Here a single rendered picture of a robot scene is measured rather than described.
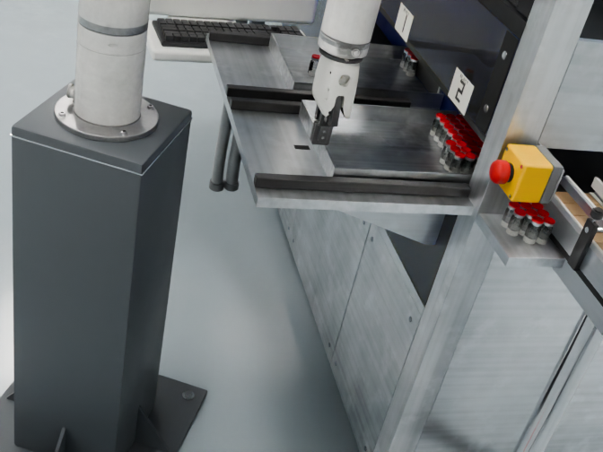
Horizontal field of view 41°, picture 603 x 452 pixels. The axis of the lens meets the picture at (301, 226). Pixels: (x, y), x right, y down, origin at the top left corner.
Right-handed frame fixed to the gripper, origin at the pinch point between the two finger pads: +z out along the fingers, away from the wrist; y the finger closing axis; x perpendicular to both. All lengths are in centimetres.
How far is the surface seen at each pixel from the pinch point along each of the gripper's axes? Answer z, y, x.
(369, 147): 6.7, 8.1, -13.2
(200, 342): 95, 47, 3
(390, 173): 3.8, -5.9, -12.4
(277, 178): 5.1, -8.1, 8.5
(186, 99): 96, 201, -8
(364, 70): 7, 45, -23
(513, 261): 7.2, -26.0, -29.0
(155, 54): 16, 64, 23
